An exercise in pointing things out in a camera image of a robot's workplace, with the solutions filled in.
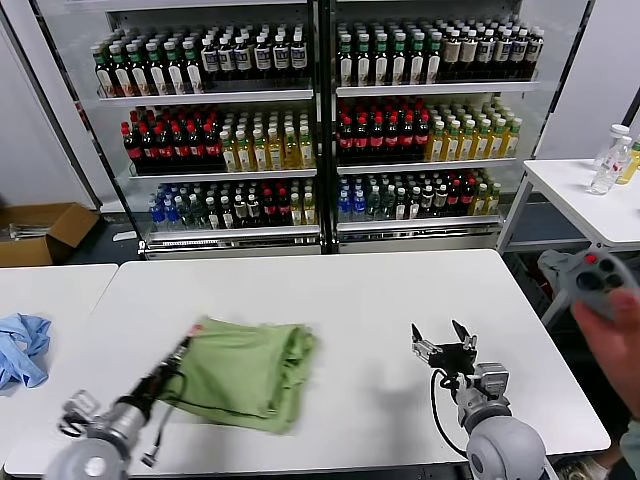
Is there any beige label dark drink bottle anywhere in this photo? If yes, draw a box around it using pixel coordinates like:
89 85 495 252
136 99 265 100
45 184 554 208
443 30 461 81
460 30 479 81

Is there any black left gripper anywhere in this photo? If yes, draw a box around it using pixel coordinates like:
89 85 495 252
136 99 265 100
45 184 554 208
139 327 201 401

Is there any clear bottle red label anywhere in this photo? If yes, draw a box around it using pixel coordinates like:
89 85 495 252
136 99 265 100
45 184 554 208
588 135 633 196

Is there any glass cabinet door black frame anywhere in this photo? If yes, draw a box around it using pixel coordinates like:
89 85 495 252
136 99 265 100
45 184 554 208
529 0 640 166
0 0 146 251

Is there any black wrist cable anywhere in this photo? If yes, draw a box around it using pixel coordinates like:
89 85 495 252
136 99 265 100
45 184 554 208
149 369 274 420
428 367 474 455

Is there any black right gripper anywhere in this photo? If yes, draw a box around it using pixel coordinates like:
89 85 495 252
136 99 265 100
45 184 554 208
411 319 476 376

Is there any brown cardboard box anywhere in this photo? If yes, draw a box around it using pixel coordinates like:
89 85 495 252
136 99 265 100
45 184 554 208
0 202 101 269

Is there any white beverage display cabinet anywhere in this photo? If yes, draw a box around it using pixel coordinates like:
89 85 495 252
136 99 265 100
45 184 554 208
29 0 596 261

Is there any black cabinet divider post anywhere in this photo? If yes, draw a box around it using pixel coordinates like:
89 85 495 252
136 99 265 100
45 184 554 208
312 0 341 256

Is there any yellow juice bottle white label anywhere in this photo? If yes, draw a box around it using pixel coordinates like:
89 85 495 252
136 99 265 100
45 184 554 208
299 127 315 172
252 129 269 173
284 127 300 172
460 119 477 161
475 119 492 161
490 118 507 160
237 130 254 173
505 117 521 160
429 121 445 161
444 120 461 161
268 128 285 173
221 130 238 174

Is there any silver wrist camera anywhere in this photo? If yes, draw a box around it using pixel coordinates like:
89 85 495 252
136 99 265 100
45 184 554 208
60 391 100 429
473 362 510 401

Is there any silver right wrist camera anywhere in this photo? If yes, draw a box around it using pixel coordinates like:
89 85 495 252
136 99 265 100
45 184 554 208
473 362 510 401

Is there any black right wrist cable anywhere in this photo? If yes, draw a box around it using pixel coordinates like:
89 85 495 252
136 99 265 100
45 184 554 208
428 367 474 455

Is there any white side table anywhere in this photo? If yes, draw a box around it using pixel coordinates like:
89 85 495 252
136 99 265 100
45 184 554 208
494 158 640 326

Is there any white metal shelf board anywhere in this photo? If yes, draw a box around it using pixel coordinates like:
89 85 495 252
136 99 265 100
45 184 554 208
97 89 315 105
337 215 504 239
335 79 541 99
144 224 321 249
337 156 519 175
128 168 319 182

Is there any yellow drink bottle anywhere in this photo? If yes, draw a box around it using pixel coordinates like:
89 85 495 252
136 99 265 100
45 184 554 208
615 133 640 186

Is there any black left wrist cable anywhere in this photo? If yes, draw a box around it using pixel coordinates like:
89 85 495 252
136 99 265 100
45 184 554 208
149 369 274 420

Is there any silver metal rods bundle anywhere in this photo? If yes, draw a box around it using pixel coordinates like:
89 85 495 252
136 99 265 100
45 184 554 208
7 223 51 242

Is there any green cap dark tea bottle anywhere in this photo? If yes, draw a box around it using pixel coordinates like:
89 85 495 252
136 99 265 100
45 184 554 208
129 43 149 97
112 44 130 98
408 34 426 85
148 42 167 96
94 45 112 99
390 34 408 86
426 33 443 85
337 37 355 86
354 36 372 86
184 40 204 95
166 41 185 96
372 35 390 86

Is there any navy label dark drink bottle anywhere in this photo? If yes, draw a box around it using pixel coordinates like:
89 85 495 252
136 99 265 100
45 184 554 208
218 37 236 81
201 38 220 81
478 30 495 81
234 36 254 81
289 33 307 80
528 29 545 80
494 29 512 80
511 29 529 80
272 34 290 80
253 35 273 81

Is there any light green t-shirt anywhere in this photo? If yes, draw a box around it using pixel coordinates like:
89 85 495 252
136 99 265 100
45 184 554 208
169 314 319 435

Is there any clear bottle white cap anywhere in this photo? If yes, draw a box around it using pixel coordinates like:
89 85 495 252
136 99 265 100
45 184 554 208
593 124 632 169

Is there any black mesh laundry basket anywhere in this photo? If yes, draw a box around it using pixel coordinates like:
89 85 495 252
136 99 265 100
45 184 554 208
502 249 576 334

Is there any person's bare hand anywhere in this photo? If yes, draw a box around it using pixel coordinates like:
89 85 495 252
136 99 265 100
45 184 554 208
569 288 640 424

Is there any grey dangling cable connector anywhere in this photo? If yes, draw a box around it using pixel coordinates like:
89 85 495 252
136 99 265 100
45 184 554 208
141 404 174 467

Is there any light blue crumpled garment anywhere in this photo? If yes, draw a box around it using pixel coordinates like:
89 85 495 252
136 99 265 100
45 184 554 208
0 313 54 391

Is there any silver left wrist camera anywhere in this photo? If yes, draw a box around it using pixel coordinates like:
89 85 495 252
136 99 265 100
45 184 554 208
60 391 100 429

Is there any grey controller red button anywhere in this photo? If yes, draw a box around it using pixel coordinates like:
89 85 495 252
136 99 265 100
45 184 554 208
557 248 640 321

